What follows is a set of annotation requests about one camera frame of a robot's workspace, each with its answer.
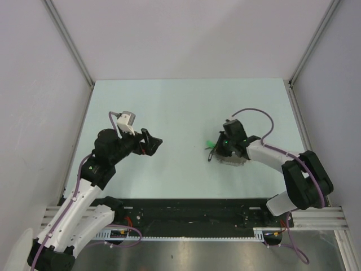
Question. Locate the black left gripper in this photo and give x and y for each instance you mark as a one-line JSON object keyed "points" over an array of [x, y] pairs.
{"points": [[149, 147]]}

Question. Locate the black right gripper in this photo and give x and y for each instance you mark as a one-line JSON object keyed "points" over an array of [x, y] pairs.
{"points": [[221, 151]]}

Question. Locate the green key tag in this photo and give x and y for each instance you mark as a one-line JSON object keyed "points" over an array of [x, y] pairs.
{"points": [[210, 145]]}

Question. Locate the large metal keyring blue handle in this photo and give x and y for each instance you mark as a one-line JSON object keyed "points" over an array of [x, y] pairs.
{"points": [[232, 160]]}

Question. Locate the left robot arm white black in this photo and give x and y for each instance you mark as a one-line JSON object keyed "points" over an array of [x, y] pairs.
{"points": [[57, 246]]}

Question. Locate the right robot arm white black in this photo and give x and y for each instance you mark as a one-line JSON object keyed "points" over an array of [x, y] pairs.
{"points": [[306, 182]]}

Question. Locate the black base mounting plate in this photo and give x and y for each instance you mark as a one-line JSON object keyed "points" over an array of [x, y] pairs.
{"points": [[201, 218]]}

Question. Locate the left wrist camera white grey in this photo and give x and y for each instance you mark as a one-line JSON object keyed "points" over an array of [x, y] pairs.
{"points": [[125, 122]]}

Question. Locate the left aluminium frame post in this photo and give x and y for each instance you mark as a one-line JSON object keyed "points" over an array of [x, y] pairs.
{"points": [[68, 41]]}

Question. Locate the aluminium frame post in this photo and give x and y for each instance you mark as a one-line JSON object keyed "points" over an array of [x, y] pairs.
{"points": [[316, 37], [68, 41]]}

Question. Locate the right aluminium frame post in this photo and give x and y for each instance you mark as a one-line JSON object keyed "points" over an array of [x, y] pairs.
{"points": [[316, 37]]}

